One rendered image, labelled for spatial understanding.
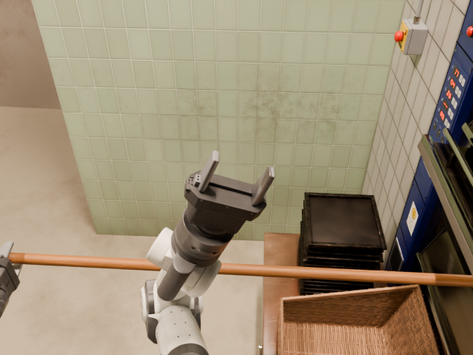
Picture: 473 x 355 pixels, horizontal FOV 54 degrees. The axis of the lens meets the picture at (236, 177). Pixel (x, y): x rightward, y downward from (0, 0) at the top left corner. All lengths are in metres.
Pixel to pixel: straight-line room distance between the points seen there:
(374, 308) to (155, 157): 1.39
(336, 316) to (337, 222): 0.35
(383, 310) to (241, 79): 1.20
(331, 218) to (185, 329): 1.00
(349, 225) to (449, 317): 0.49
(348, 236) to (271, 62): 0.90
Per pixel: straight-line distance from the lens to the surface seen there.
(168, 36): 2.19
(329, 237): 1.74
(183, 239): 0.72
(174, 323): 0.97
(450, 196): 1.18
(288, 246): 2.12
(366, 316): 1.85
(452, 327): 1.53
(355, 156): 2.52
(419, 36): 1.85
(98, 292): 2.78
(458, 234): 1.13
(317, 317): 1.84
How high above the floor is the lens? 2.14
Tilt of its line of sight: 39 degrees down
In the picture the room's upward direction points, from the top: straight up
